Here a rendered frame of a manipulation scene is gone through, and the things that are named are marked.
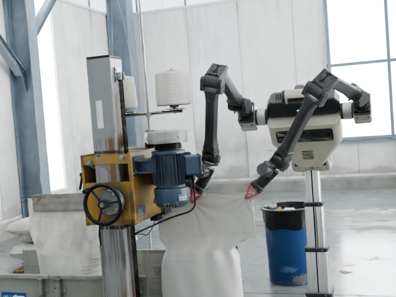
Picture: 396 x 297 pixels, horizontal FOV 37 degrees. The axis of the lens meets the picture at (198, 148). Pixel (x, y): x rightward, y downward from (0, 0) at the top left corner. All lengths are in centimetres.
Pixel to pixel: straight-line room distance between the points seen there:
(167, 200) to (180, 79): 55
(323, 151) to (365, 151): 757
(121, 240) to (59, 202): 73
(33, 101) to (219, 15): 426
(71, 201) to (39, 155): 541
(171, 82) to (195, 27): 876
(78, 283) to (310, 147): 139
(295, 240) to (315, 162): 182
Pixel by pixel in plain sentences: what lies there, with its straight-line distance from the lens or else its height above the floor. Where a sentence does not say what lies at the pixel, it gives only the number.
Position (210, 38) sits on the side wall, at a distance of 1129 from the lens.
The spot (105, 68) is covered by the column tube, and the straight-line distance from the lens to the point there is 258.
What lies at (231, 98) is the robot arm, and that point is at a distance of 296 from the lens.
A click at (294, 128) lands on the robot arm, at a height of 138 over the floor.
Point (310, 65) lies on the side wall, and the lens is 1086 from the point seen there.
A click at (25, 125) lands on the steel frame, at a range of 881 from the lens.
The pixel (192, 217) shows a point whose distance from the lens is 295.
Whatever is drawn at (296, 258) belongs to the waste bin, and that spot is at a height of 24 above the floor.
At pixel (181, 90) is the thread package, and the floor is 159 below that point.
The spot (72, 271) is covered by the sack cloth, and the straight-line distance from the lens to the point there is 317.
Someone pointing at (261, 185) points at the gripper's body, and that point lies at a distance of 281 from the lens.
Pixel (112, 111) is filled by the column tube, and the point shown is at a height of 152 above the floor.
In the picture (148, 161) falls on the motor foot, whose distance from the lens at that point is 258.
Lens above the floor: 147
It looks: 3 degrees down
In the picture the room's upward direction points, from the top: 4 degrees counter-clockwise
